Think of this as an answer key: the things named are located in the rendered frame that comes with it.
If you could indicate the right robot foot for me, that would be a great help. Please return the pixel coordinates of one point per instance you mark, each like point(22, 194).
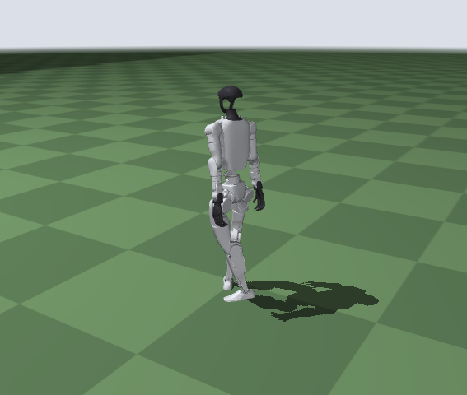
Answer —
point(227, 285)

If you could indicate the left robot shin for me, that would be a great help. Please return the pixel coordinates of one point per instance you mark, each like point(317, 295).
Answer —
point(237, 265)

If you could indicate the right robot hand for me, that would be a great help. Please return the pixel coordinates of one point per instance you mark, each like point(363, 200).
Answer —
point(259, 196)

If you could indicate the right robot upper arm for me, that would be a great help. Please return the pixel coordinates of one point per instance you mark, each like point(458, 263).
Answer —
point(253, 142)

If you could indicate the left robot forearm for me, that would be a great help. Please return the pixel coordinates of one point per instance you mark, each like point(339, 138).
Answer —
point(216, 179)

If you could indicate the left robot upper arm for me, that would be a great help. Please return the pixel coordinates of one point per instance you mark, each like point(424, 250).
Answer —
point(213, 132)

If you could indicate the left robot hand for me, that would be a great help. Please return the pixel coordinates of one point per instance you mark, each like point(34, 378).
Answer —
point(217, 211)

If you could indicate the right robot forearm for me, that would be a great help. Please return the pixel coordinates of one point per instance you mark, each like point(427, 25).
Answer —
point(254, 172)

